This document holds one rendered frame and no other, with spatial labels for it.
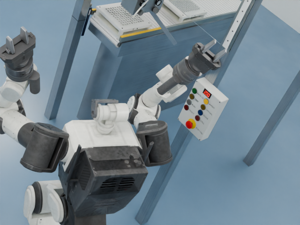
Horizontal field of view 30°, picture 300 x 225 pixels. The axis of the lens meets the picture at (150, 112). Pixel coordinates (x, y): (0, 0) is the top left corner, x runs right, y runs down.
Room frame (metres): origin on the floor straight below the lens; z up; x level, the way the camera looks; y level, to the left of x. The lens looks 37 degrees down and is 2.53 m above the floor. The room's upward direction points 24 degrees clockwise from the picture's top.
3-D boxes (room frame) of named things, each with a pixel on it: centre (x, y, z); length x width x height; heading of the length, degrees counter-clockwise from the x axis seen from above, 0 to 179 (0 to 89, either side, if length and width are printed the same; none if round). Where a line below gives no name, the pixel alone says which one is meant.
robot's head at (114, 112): (1.50, 0.12, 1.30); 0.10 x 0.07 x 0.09; 126
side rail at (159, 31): (3.25, -0.04, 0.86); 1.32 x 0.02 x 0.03; 147
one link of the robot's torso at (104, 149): (1.45, 0.09, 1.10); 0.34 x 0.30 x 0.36; 126
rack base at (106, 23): (2.87, 0.36, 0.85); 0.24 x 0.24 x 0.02; 57
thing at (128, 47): (3.33, 0.07, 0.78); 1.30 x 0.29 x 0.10; 147
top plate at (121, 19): (2.87, 0.36, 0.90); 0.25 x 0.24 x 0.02; 57
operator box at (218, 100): (2.21, -0.22, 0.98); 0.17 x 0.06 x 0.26; 57
